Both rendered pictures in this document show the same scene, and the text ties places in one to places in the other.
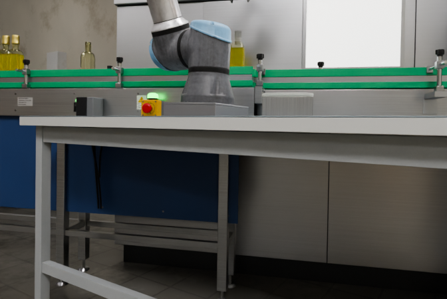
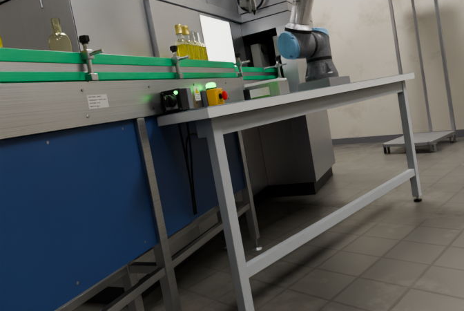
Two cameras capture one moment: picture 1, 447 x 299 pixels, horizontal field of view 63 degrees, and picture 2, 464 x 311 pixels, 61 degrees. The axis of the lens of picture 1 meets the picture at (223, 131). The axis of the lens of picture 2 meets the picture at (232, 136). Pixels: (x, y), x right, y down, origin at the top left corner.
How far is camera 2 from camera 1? 2.18 m
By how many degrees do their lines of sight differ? 76
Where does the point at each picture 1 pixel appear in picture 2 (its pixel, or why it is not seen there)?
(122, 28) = (78, 7)
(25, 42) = not seen: outside the picture
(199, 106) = (344, 78)
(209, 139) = (341, 98)
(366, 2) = (219, 23)
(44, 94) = (119, 88)
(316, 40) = (208, 47)
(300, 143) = (367, 92)
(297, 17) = (198, 27)
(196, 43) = (326, 41)
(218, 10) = (159, 9)
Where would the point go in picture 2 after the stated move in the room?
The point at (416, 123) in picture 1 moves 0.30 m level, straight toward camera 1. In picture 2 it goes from (395, 77) to (458, 66)
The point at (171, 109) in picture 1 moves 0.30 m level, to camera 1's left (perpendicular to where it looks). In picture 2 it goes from (333, 81) to (335, 79)
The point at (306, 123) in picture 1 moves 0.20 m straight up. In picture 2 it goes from (377, 81) to (371, 41)
